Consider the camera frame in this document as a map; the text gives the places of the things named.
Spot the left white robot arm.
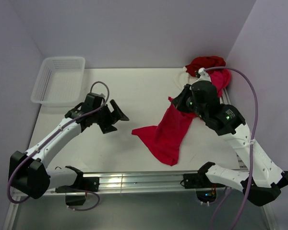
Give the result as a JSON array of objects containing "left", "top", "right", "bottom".
[{"left": 8, "top": 93, "right": 129, "bottom": 199}]

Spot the bright red t-shirt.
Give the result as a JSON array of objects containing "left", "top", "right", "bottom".
[{"left": 132, "top": 104, "right": 196, "bottom": 166}]

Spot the dark red t-shirt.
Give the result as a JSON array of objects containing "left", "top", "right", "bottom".
[{"left": 185, "top": 56, "right": 226, "bottom": 77}]

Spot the pink t-shirt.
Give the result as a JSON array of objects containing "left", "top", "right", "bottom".
[{"left": 209, "top": 69, "right": 231, "bottom": 98}]

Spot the aluminium mounting rail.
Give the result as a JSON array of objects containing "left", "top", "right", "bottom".
[{"left": 13, "top": 169, "right": 252, "bottom": 197}]

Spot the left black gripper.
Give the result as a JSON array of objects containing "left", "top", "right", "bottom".
[{"left": 92, "top": 100, "right": 129, "bottom": 134}]

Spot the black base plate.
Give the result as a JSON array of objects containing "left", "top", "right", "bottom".
[
  {"left": 79, "top": 177, "right": 99, "bottom": 192},
  {"left": 181, "top": 173, "right": 203, "bottom": 189}
]

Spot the white t-shirt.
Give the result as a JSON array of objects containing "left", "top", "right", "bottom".
[{"left": 173, "top": 67, "right": 197, "bottom": 91}]

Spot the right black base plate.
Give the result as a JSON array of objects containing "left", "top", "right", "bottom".
[{"left": 181, "top": 173, "right": 203, "bottom": 189}]

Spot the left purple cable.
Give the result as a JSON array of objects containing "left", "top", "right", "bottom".
[{"left": 6, "top": 81, "right": 110, "bottom": 212}]

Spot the white plastic mesh basket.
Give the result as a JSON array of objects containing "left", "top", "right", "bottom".
[{"left": 31, "top": 57, "right": 85, "bottom": 107}]

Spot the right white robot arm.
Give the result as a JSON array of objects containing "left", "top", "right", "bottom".
[{"left": 172, "top": 68, "right": 288, "bottom": 207}]

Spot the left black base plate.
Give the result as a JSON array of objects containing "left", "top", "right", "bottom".
[{"left": 79, "top": 177, "right": 99, "bottom": 192}]

